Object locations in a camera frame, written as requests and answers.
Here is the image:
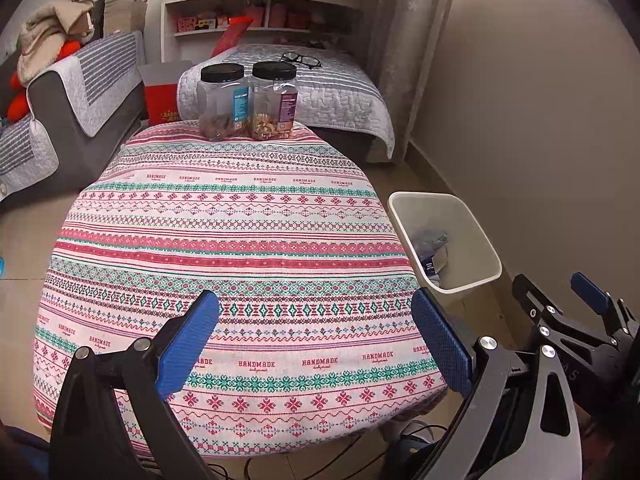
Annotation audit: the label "clear plastic bottle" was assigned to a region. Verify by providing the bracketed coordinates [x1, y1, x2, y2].
[414, 229, 452, 257]

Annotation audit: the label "black eyeglasses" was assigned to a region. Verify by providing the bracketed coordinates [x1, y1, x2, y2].
[279, 51, 324, 70]

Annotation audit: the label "dark grey sofa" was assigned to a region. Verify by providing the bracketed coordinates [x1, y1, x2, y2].
[0, 30, 148, 203]

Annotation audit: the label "bed with grey quilt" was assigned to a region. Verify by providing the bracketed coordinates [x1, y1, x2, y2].
[177, 42, 396, 161]

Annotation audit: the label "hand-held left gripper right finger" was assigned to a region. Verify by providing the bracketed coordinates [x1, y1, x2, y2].
[410, 287, 585, 480]

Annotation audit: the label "red orange plush toy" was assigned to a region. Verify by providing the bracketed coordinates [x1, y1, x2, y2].
[6, 40, 82, 122]

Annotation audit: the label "navy blue carton box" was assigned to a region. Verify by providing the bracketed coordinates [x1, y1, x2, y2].
[421, 247, 452, 279]

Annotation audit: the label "person's dark blue clothing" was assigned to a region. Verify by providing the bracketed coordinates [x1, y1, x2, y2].
[0, 422, 51, 480]

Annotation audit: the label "patterned knit tablecloth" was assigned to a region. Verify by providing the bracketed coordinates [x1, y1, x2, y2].
[32, 120, 448, 461]

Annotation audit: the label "purple label plastic jar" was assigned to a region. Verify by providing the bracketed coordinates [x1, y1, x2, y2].
[248, 61, 298, 142]

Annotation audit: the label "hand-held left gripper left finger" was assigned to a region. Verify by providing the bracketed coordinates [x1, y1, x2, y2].
[49, 289, 221, 480]

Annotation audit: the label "grey patterned curtain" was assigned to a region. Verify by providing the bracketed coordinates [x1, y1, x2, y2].
[366, 0, 462, 163]

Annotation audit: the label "teal label plastic jar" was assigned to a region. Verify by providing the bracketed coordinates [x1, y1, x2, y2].
[196, 64, 251, 142]

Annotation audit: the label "beige blanket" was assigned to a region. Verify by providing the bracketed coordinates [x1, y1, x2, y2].
[16, 0, 97, 87]

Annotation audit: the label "striped grey quilted armrest cover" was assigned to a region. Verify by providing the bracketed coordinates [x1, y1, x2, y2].
[27, 30, 147, 139]

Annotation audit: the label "red cardboard box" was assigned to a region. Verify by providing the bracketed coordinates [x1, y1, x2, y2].
[137, 59, 197, 127]

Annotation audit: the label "striped grey quilted seat cover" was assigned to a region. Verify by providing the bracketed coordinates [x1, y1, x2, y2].
[0, 115, 61, 202]

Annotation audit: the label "white plastic bin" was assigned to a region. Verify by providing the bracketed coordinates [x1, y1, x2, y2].
[387, 191, 502, 295]

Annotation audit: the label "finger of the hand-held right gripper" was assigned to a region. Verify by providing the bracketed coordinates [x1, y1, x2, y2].
[512, 273, 618, 356]
[571, 272, 638, 336]

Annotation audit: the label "dark grey daybed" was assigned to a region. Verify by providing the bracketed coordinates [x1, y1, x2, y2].
[300, 125, 396, 164]

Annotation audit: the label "red pillow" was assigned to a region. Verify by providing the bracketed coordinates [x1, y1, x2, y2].
[211, 16, 255, 59]

